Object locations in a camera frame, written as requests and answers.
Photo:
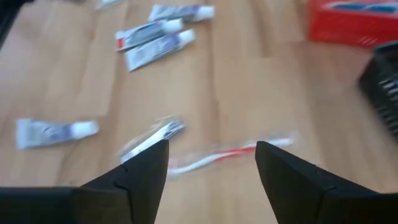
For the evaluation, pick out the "blue toothbrush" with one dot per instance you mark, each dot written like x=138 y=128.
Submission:
x=357 y=6

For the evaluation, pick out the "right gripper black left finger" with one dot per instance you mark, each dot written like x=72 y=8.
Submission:
x=140 y=186

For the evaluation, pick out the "red plastic basket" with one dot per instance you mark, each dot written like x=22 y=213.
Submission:
x=342 y=28

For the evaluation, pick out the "toothpaste tube with red end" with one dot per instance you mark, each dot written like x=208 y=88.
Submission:
x=146 y=33

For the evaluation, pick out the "small white blue toothpaste tube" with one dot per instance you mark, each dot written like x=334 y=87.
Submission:
x=180 y=13
x=53 y=133
x=158 y=49

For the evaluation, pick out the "red toothbrush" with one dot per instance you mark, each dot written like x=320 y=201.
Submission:
x=224 y=154

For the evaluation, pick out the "black plastic basket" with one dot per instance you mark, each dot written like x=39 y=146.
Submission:
x=382 y=90

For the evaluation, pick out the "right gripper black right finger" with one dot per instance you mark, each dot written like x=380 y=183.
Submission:
x=304 y=193

